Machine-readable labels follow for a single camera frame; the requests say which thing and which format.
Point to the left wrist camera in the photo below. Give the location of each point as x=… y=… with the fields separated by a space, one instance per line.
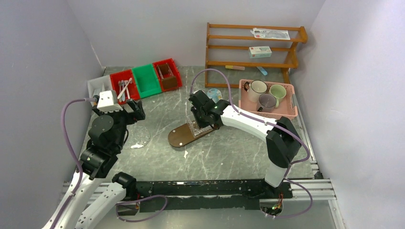
x=108 y=103

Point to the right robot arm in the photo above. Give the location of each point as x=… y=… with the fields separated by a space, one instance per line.
x=281 y=139

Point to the grey toothbrush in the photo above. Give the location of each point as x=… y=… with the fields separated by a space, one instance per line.
x=119 y=90

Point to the wooden shelf rack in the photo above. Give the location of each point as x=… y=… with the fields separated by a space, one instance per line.
x=228 y=44

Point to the pale green mug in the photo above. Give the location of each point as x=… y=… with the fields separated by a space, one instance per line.
x=279 y=92

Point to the yellow pink marker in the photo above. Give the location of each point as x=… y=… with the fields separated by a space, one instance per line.
x=233 y=67

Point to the pink plastic basket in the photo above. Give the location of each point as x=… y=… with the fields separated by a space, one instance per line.
x=287 y=108

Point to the green plastic bin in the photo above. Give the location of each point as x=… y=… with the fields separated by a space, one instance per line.
x=146 y=80

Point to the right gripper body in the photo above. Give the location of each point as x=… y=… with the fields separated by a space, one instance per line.
x=198 y=110

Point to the white enamel mug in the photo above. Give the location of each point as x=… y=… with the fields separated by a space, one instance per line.
x=255 y=89

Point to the white toothbrush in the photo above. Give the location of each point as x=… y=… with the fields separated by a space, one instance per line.
x=130 y=80

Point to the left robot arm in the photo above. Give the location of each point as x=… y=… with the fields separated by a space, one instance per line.
x=107 y=137

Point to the purple mug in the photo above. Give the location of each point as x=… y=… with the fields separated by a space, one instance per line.
x=266 y=103

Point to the plastic packet on top shelf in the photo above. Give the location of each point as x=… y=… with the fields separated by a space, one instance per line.
x=270 y=34

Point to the oval dark wooden tray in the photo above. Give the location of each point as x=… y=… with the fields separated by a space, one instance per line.
x=181 y=136

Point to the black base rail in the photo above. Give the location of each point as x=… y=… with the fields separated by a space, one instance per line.
x=207 y=194

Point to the small white box on shelf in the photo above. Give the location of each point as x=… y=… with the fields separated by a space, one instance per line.
x=259 y=52

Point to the brown wooden block holder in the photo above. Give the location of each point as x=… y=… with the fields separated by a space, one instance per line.
x=168 y=79

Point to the cream toothbrush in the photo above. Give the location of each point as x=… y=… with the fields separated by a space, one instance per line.
x=127 y=96

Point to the white plastic bin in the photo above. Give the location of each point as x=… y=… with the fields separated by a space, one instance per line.
x=100 y=84

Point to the red bin with toothbrushes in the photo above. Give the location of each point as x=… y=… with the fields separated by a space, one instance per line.
x=125 y=75

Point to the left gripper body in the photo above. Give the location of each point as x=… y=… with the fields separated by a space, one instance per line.
x=123 y=117

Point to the red bin with holder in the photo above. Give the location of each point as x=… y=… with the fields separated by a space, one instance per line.
x=174 y=69

